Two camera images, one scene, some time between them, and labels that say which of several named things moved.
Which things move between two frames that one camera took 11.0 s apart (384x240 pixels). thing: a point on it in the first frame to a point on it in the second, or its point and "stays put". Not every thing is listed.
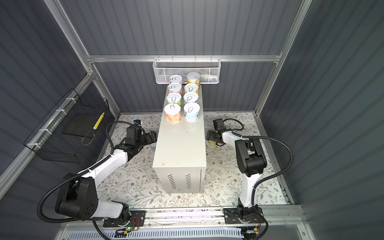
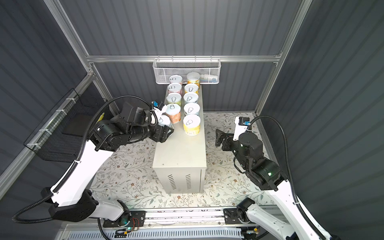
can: x=153 y=146 to x=164 y=120
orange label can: x=193 y=77 stays put
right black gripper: x=211 y=135 to x=228 y=138
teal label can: x=190 y=97 stays put
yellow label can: x=174 y=98 stays put
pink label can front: x=175 y=78 stays put
